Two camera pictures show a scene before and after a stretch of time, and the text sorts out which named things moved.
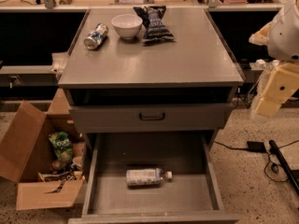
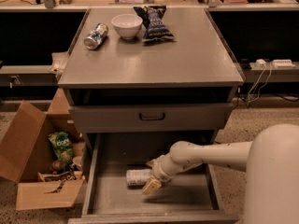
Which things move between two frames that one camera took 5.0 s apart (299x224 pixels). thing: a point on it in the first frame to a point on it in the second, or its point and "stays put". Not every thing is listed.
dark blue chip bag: [153, 28] stays put
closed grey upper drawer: [117, 118] stays put
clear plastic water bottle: [147, 176] stays put
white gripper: [285, 36] to [160, 171]
